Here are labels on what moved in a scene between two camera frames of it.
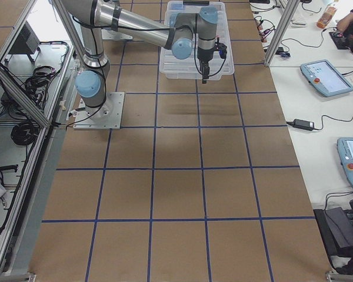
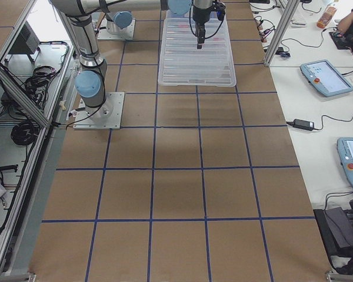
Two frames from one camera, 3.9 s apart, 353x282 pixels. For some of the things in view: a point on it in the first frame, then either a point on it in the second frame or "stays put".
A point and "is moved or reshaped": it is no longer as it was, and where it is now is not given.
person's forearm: (345, 21) stays put
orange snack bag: (326, 17) stays put
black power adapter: (302, 124) stays put
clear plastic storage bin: (175, 67) is moved or reshaped
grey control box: (27, 42) stays put
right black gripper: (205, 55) → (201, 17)
